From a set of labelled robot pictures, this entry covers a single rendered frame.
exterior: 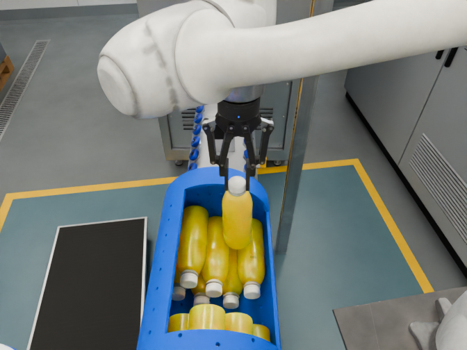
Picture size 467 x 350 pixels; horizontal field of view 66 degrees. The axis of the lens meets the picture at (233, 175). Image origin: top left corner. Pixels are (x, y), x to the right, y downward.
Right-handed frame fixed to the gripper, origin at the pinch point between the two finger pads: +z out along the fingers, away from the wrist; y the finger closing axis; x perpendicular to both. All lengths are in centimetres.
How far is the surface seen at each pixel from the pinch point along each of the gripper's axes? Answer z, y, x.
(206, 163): 39, 11, -45
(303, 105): 26, -26, -65
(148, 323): 13.3, 16.4, 25.9
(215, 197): 18.8, 5.5, -10.4
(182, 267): 18.9, 12.2, 10.8
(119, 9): 122, 150, -424
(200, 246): 17.9, 8.4, 5.7
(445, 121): 67, -118, -111
